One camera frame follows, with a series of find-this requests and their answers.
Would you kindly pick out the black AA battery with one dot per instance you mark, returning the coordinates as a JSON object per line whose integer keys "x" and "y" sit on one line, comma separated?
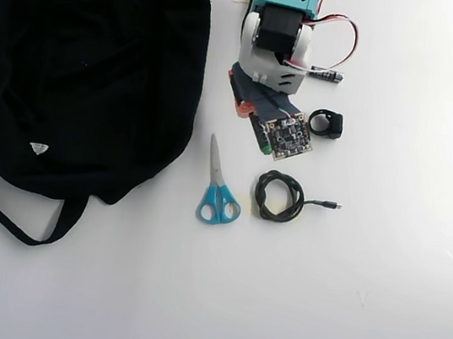
{"x": 326, "y": 74}

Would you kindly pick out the bare camera circuit board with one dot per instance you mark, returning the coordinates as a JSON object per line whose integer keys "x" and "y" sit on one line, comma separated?
{"x": 289, "y": 136}

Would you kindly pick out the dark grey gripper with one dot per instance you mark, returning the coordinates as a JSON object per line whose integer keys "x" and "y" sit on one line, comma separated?
{"x": 242, "y": 99}

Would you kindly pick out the black fabric bag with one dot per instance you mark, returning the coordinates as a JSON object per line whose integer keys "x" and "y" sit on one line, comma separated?
{"x": 87, "y": 72}

